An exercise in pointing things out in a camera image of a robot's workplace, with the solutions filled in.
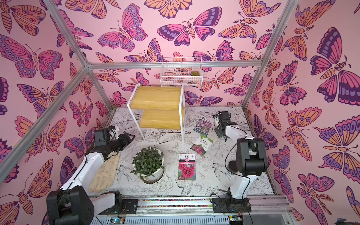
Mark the red flower seed bag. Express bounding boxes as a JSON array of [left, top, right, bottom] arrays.
[[177, 154, 196, 181]]

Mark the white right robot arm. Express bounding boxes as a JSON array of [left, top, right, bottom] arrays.
[[214, 111, 268, 212]]

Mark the small succulent in basket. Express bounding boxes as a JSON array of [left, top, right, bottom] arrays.
[[191, 70, 201, 77]]

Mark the potted green plant white pot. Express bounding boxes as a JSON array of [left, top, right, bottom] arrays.
[[131, 145, 166, 184]]

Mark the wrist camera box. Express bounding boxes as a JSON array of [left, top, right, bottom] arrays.
[[108, 126, 119, 140], [213, 112, 221, 128]]

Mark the white two-tier bamboo shelf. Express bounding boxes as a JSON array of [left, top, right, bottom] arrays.
[[127, 84, 185, 141]]

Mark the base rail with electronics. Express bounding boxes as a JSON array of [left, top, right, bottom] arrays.
[[91, 194, 296, 225]]

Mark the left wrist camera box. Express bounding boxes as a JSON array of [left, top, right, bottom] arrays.
[[108, 126, 119, 140]]

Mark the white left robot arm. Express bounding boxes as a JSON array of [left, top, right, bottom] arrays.
[[42, 126, 136, 225]]

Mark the beige work glove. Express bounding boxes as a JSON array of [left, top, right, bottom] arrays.
[[88, 153, 120, 194]]

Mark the white wire wall basket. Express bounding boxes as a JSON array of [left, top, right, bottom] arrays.
[[159, 56, 203, 88]]

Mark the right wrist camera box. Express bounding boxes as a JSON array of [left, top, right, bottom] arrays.
[[213, 112, 221, 128]]

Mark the green white seed bag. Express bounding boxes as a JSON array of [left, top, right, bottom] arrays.
[[190, 135, 213, 156]]

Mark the aluminium cage frame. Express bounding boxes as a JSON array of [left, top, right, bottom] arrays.
[[0, 0, 299, 183]]

